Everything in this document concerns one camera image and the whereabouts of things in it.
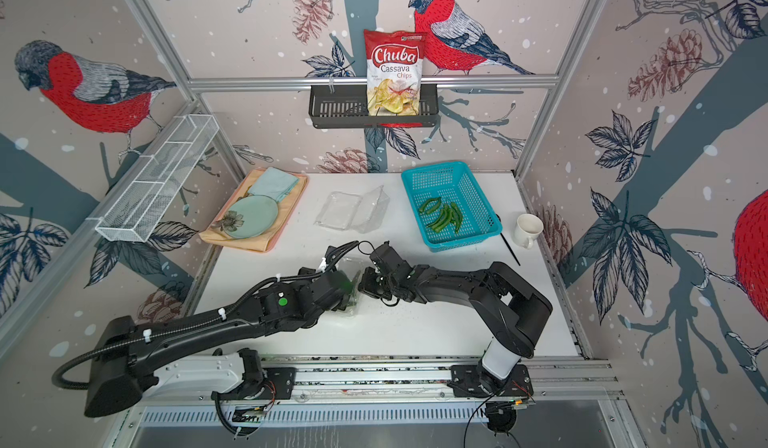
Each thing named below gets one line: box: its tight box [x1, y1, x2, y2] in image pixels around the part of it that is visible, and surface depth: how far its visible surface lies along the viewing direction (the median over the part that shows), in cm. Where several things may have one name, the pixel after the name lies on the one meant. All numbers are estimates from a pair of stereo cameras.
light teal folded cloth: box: [248, 167, 300, 203], surface depth 120 cm
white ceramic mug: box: [514, 213, 544, 249], surface depth 95 cm
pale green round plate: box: [222, 195, 279, 239], surface depth 109 cm
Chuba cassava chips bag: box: [364, 29, 427, 116], surface depth 87 cm
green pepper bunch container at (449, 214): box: [420, 197, 463, 233], surface depth 108 cm
